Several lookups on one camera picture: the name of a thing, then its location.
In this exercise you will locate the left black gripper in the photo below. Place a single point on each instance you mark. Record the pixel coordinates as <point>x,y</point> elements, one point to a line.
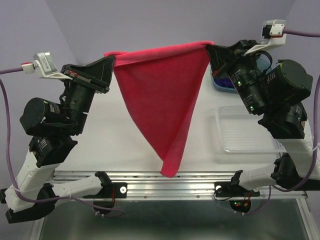
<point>98,74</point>

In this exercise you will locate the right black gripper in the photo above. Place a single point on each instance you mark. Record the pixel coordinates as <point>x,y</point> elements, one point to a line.
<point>232,57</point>

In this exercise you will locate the pink towel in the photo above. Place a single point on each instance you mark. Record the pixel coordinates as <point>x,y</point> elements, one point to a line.
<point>160,87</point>

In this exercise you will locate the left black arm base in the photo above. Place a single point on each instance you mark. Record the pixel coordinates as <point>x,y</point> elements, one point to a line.
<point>106,198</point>

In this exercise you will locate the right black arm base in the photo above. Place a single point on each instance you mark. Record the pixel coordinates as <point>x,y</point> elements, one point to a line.
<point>238,197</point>

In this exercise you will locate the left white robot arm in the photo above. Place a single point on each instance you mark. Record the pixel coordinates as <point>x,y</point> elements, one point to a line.
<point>52,126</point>

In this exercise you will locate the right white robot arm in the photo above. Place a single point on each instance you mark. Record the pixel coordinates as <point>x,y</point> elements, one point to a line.
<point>276,94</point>

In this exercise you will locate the purple towel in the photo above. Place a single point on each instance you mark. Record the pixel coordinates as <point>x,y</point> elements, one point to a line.
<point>224,83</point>

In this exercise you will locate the blue plastic tub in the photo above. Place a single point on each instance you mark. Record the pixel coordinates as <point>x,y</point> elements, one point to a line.
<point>262,64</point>

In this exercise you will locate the white perforated basket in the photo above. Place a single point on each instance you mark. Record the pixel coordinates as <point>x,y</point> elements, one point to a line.
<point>240,133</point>

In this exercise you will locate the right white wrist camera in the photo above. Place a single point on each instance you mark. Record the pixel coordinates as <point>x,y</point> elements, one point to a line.
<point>272,36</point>

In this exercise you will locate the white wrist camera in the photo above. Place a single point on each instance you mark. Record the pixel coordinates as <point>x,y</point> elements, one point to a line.
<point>44,66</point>
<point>272,36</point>

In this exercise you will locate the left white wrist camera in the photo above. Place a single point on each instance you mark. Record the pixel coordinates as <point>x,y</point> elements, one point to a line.
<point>44,66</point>

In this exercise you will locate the aluminium mounting rail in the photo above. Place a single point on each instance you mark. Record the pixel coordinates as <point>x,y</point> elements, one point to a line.
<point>152,186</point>

